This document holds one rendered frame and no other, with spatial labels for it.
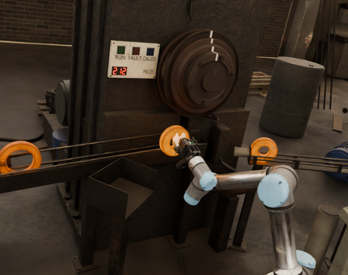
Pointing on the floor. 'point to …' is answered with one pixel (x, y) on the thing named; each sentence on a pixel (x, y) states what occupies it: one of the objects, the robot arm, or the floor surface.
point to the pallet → (48, 105)
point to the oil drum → (291, 96)
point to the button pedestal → (346, 245)
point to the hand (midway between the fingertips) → (175, 137)
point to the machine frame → (149, 102)
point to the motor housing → (225, 217)
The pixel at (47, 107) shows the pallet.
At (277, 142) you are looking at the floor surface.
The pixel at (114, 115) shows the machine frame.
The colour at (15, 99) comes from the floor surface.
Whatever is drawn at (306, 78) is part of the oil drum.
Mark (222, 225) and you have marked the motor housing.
